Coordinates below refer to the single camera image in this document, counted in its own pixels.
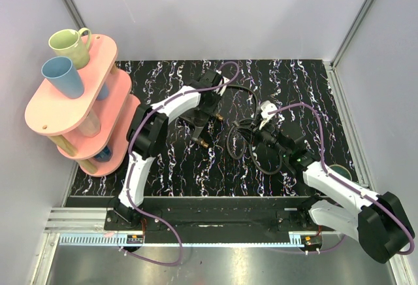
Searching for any pink two-tier wooden shelf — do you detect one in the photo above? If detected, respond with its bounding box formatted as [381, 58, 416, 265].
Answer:
[25, 34, 140, 177]

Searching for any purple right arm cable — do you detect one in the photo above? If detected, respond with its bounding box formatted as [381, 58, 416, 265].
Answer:
[264, 103, 415, 256]

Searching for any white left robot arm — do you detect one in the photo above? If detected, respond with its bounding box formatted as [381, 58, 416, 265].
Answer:
[108, 71, 229, 230]

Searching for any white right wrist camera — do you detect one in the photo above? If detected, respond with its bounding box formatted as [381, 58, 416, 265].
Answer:
[257, 100, 278, 131]

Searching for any teal ceramic mug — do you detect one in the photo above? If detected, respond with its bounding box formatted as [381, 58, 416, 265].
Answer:
[329, 164, 352, 180]

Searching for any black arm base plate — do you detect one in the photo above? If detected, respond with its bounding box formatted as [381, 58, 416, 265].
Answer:
[105, 207, 319, 232]

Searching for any blue plastic cup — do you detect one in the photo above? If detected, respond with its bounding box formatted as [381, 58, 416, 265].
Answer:
[96, 83, 109, 101]
[41, 56, 84, 99]

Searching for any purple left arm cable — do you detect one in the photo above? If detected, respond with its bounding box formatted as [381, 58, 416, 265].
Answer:
[127, 61, 241, 266]

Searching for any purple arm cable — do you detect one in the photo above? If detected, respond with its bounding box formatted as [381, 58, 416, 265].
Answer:
[264, 103, 415, 256]
[127, 61, 241, 266]

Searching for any black corrugated metal hose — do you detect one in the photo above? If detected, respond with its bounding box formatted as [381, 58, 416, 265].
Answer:
[225, 84, 288, 176]

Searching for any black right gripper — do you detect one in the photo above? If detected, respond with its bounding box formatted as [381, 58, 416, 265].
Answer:
[236, 116, 290, 158]

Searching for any grey faucet with brass fittings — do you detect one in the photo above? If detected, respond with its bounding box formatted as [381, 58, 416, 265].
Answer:
[180, 109, 223, 149]

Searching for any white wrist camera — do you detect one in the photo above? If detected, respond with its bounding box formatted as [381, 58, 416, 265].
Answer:
[257, 100, 278, 131]
[215, 76, 230, 96]

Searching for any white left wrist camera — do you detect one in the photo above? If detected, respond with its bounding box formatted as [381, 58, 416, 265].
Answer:
[215, 76, 230, 96]

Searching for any aluminium frame rail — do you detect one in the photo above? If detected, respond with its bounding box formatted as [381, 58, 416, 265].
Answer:
[45, 209, 334, 248]

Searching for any green ceramic mug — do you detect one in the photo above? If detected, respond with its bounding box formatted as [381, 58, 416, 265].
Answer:
[48, 27, 91, 69]

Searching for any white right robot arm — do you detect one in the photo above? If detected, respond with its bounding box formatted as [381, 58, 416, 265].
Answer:
[251, 127, 415, 263]

